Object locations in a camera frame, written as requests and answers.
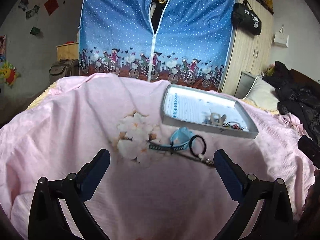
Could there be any beige plastic hair claw clip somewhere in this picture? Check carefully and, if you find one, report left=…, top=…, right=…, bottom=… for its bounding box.
left=203, top=113, right=227, bottom=126

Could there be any white grid-lined tray box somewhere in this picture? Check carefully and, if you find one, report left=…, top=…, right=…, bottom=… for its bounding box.
left=160, top=85, right=259, bottom=139

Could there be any pink floral bed sheet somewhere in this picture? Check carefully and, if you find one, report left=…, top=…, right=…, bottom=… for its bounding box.
left=0, top=73, right=316, bottom=240

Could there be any black hair tie with charm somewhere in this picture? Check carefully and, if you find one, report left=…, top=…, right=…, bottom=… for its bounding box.
left=188, top=134, right=213, bottom=164

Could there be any blue bicycle-print fabric wardrobe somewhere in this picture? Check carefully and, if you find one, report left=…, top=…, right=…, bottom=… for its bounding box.
left=79, top=0, right=235, bottom=90

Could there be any dark wooden hair stick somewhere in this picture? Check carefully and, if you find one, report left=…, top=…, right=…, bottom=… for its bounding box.
left=173, top=152, right=215, bottom=167

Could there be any black tote bag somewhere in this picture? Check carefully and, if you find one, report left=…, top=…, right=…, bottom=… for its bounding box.
left=232, top=0, right=262, bottom=36

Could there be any red paper wall square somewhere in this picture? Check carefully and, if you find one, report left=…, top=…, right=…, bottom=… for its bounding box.
left=44, top=0, right=59, bottom=16

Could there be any light wooden wardrobe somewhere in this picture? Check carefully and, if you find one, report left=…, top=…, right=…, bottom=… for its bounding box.
left=218, top=0, right=273, bottom=95

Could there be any yellow wooden box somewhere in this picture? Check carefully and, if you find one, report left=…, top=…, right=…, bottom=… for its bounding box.
left=56, top=42, right=79, bottom=61

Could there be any grey bedside drawer cabinet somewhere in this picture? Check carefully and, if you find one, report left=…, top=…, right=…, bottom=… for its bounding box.
left=234, top=72, right=257, bottom=99

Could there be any black puffer jacket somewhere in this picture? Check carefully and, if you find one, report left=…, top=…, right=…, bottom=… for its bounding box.
left=263, top=61, right=319, bottom=144

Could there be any white pillow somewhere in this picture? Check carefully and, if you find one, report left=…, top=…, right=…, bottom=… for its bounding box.
left=244, top=77, right=279, bottom=112

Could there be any light blue smart watch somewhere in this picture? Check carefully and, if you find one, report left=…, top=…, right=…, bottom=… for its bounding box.
left=149, top=127, right=195, bottom=153

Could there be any colourful cartoon wall sticker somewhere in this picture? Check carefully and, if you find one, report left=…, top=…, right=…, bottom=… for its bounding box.
left=1, top=60, right=21, bottom=88

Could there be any olive green suitcase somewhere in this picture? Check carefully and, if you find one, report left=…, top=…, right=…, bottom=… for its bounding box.
left=49, top=60, right=79, bottom=84

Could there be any red string bracelet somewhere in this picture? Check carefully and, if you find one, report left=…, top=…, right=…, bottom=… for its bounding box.
left=222, top=121, right=249, bottom=132

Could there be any white paper gift bag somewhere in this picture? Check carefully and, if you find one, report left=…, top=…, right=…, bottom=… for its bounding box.
left=273, top=25, right=289, bottom=48

